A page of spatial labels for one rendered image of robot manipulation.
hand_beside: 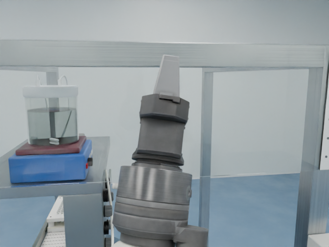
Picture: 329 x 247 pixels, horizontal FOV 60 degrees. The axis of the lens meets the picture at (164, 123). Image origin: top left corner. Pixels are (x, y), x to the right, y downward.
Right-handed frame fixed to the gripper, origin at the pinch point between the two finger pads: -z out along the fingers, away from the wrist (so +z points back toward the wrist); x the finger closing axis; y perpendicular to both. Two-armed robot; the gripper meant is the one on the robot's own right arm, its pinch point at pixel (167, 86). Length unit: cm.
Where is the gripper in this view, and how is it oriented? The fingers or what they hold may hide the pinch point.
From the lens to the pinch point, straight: 37.8
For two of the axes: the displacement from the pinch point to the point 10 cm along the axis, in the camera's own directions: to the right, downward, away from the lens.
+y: -9.9, -1.3, -0.2
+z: -1.2, 9.7, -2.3
